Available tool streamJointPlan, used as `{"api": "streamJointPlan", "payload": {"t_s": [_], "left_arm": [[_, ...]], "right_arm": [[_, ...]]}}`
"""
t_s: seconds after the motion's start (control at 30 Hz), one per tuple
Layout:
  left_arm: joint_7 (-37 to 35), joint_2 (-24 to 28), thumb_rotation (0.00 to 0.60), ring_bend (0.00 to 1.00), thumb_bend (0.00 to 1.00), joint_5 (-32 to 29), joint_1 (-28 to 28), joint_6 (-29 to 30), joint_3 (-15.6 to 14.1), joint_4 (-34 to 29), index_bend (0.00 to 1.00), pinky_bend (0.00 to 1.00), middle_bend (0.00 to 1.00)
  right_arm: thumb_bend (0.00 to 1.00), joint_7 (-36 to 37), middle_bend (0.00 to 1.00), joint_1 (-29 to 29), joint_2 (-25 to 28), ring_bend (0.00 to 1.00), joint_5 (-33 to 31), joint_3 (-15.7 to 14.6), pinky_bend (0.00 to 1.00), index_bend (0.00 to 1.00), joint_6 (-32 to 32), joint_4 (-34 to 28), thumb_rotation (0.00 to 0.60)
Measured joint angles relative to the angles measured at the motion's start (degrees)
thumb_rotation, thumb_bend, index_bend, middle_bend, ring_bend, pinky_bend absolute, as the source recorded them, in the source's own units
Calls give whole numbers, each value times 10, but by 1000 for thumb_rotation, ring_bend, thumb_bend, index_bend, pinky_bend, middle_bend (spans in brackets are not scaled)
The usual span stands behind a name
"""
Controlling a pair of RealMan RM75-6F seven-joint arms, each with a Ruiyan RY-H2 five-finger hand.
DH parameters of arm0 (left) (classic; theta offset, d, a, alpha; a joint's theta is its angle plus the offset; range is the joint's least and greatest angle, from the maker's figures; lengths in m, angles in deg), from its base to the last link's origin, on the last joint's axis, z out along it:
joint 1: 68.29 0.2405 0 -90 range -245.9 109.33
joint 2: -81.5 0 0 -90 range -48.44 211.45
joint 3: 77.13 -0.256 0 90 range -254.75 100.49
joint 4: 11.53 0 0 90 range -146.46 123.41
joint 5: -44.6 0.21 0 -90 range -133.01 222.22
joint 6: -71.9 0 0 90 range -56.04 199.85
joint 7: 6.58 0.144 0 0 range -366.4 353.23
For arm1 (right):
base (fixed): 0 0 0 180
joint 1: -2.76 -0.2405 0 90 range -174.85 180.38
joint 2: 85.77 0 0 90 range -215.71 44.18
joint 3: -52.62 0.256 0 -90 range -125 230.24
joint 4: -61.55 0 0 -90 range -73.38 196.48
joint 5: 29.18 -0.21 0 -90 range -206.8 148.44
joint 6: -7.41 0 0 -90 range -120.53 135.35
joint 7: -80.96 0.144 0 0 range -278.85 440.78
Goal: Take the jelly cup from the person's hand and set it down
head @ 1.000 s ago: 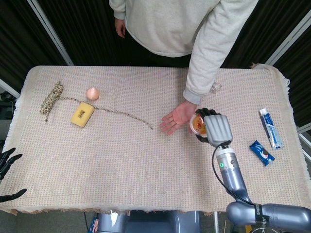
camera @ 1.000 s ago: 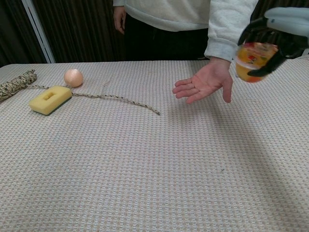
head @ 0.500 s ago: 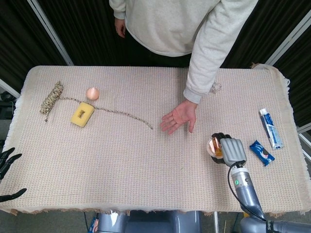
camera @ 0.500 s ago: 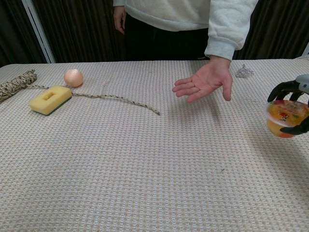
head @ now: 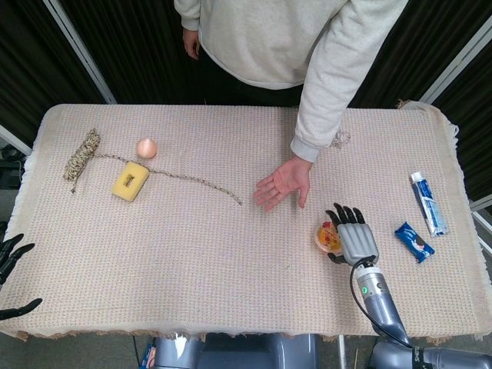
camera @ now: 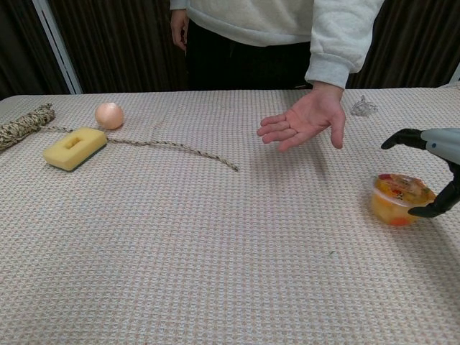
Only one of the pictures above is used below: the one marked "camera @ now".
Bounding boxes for peach-coloured egg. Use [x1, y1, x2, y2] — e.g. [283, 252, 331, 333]
[94, 102, 125, 131]

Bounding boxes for person's left forearm white sleeve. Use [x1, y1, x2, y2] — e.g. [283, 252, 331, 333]
[304, 0, 386, 90]

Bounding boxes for checked woven tablecloth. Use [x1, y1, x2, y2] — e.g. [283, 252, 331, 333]
[0, 87, 460, 345]

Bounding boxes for small clear crumpled wrapper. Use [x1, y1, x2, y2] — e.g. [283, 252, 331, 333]
[349, 94, 379, 117]

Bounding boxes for orange fruit jelly cup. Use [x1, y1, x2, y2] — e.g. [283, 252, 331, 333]
[369, 172, 438, 228]

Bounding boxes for beige and brown twisted rope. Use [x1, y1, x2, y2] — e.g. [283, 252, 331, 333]
[0, 103, 239, 173]

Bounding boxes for dark pleated curtain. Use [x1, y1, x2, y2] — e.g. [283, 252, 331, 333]
[0, 0, 460, 101]

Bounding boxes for yellow sponge with green pad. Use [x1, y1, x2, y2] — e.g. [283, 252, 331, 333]
[42, 126, 109, 173]

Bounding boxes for person's right hand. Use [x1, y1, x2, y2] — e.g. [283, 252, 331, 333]
[170, 8, 190, 52]

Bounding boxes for person's left hand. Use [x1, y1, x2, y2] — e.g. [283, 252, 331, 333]
[256, 83, 348, 153]

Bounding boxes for white metal post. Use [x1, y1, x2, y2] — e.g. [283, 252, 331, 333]
[31, 0, 83, 96]

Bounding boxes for person torso white sweatshirt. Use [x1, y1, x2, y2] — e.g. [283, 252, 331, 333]
[183, 0, 317, 91]

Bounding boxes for robot right hand black fingers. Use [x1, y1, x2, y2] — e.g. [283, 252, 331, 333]
[380, 126, 460, 219]

